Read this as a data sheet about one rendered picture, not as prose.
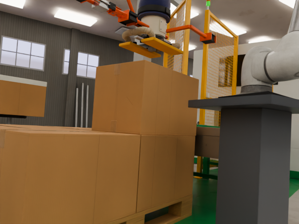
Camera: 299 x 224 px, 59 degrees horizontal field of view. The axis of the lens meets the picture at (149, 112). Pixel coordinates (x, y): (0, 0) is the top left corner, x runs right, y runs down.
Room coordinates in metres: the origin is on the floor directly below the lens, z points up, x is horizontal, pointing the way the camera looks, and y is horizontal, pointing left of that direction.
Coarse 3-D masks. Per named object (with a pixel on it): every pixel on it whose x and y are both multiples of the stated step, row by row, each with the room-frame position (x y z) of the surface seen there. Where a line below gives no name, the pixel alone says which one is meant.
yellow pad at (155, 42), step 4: (144, 40) 1.58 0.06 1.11; (148, 40) 1.56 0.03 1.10; (152, 40) 1.55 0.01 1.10; (156, 40) 1.55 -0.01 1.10; (160, 40) 1.58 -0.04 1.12; (148, 44) 1.63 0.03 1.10; (152, 44) 1.63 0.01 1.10; (156, 44) 1.62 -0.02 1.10; (160, 44) 1.62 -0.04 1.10; (164, 44) 1.62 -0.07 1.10; (168, 44) 1.65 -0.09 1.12; (156, 48) 1.71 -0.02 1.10; (160, 48) 1.70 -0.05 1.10; (164, 48) 1.70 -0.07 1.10; (168, 48) 1.69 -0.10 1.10; (172, 48) 1.69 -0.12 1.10; (176, 48) 1.73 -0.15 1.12; (168, 52) 1.79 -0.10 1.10; (172, 52) 1.78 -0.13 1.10; (176, 52) 1.78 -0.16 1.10; (180, 52) 1.77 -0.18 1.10
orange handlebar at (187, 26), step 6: (90, 0) 1.35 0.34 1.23; (114, 12) 1.45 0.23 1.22; (120, 12) 1.47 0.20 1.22; (144, 24) 1.64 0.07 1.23; (168, 30) 1.72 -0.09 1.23; (174, 30) 1.69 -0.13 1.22; (180, 30) 1.68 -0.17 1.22; (192, 30) 1.66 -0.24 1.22; (198, 30) 1.70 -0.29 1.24; (204, 36) 1.77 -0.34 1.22
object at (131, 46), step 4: (120, 44) 1.70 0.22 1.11; (124, 44) 1.68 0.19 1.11; (128, 44) 1.66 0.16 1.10; (132, 44) 1.67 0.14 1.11; (136, 44) 1.70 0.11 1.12; (128, 48) 1.75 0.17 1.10; (132, 48) 1.74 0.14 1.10; (136, 48) 1.74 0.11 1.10; (140, 48) 1.74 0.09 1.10; (144, 48) 1.76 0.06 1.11; (136, 52) 1.84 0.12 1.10; (140, 52) 1.83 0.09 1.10; (144, 52) 1.82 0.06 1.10; (148, 52) 1.82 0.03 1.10; (152, 52) 1.83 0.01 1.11; (148, 56) 1.93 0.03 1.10; (152, 56) 1.92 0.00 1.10; (156, 56) 1.91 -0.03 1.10; (160, 56) 1.91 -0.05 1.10
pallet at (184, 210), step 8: (176, 200) 1.68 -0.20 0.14; (184, 200) 1.76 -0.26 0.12; (152, 208) 1.48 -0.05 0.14; (160, 208) 1.54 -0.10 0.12; (176, 208) 1.76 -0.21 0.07; (184, 208) 1.76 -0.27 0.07; (128, 216) 1.33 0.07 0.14; (136, 216) 1.37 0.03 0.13; (144, 216) 1.43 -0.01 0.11; (160, 216) 1.72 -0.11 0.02; (168, 216) 1.73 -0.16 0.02; (176, 216) 1.73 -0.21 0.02; (184, 216) 1.77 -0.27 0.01
